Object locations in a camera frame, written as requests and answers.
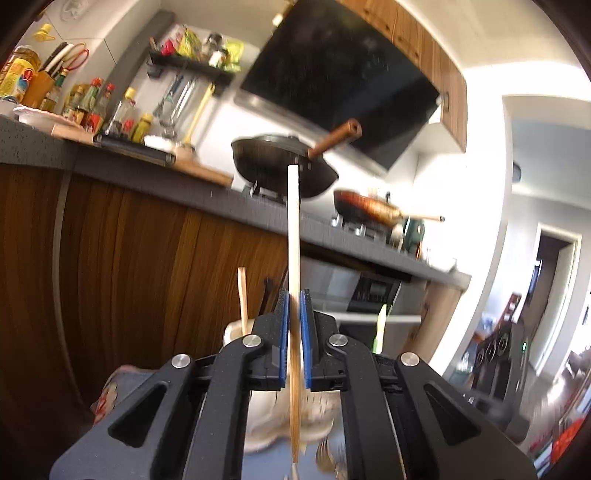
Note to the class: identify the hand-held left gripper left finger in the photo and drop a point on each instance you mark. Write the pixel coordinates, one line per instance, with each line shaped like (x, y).
(285, 341)

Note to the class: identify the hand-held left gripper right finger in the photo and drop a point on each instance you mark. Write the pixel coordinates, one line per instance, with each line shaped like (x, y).
(305, 341)

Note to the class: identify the white ceramic utensil holder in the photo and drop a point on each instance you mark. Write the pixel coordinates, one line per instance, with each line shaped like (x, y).
(263, 424)

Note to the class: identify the wooden chopstick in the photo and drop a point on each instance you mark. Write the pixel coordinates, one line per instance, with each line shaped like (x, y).
(242, 300)
(293, 230)

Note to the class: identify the stainless steel oven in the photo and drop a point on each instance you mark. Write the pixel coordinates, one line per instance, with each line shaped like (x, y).
(332, 286)

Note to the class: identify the copper frying pan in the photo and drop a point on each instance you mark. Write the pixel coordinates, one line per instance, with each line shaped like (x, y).
(364, 207)

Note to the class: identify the green kitchen appliance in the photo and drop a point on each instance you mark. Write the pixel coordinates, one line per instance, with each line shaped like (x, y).
(413, 233)

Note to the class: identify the blue printed cloth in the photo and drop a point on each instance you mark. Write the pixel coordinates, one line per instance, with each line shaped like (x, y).
(111, 397)

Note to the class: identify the wooden cutting board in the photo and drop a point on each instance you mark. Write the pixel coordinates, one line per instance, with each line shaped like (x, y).
(203, 170)

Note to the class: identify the dark ceiling lamp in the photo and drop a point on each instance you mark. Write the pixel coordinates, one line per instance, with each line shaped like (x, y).
(517, 171)

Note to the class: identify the yellow hanging spatula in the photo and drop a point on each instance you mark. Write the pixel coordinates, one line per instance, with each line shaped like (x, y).
(198, 115)

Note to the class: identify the metal tongs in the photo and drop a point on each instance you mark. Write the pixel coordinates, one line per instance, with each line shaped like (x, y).
(182, 108)

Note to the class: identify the grey hanging spatula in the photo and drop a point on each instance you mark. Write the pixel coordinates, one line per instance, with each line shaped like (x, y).
(168, 97)

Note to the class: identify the black range hood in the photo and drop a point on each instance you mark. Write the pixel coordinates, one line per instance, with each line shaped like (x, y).
(332, 69)

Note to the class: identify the row of sauce bottles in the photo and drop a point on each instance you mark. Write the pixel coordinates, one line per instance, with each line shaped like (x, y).
(94, 106)

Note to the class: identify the dark lid spice jar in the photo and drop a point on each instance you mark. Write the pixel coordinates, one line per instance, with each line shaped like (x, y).
(214, 46)

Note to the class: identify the yellow green snack packet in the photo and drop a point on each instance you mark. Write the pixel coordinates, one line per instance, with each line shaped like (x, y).
(190, 42)

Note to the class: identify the red and white snack packet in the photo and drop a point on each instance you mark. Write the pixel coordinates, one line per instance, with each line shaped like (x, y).
(171, 44)

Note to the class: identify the red scissors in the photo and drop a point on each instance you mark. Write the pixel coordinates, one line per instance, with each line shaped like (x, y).
(78, 57)

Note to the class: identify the wooden knife block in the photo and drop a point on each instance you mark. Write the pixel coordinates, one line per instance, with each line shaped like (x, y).
(37, 87)

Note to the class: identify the yellow cooking oil bottle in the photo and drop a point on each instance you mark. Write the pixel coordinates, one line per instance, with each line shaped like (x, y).
(18, 74)

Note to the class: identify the yellow funnel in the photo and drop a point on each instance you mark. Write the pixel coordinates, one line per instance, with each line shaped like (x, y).
(44, 31)

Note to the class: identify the black wall shelf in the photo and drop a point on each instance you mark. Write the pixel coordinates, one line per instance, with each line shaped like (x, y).
(194, 67)

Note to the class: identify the wooden wall cabinets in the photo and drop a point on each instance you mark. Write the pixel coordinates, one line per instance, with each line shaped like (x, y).
(443, 69)

